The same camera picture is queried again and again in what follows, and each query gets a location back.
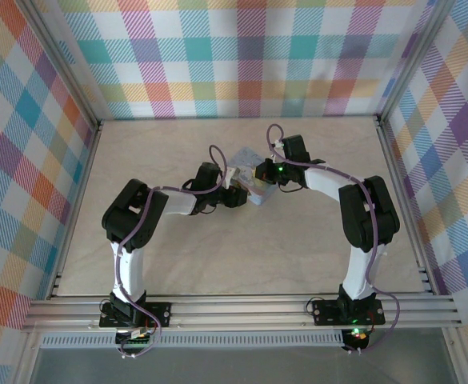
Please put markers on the blue cartoon tin box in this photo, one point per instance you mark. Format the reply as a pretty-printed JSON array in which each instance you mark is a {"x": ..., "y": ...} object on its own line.
[{"x": 262, "y": 195}]

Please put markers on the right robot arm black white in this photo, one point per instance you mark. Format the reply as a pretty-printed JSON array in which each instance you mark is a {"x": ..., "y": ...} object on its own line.
[{"x": 371, "y": 216}]

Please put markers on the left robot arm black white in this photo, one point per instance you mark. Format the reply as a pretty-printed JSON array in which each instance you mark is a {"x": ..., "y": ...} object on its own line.
[{"x": 131, "y": 216}]

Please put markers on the grey metal panel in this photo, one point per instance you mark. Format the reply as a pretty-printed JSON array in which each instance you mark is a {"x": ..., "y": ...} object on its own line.
[{"x": 237, "y": 368}]

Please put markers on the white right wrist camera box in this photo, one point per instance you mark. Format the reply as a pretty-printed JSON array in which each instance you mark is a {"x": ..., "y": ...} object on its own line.
[{"x": 277, "y": 145}]

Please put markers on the aluminium side rail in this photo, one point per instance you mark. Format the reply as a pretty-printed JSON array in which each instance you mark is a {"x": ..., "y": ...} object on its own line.
[
  {"x": 85, "y": 180},
  {"x": 398, "y": 180}
]

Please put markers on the long aluminium base rail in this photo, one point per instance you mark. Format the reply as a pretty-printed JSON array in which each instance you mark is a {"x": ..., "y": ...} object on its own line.
[{"x": 237, "y": 312}]

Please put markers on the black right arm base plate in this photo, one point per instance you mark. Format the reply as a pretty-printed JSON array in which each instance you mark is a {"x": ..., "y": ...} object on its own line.
[{"x": 325, "y": 312}]

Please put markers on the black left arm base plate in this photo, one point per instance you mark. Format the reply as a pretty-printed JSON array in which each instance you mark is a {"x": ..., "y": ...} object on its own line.
[{"x": 163, "y": 312}]

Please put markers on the aluminium frame post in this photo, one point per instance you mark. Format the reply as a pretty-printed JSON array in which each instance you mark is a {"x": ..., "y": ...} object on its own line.
[
  {"x": 63, "y": 68},
  {"x": 411, "y": 60}
]

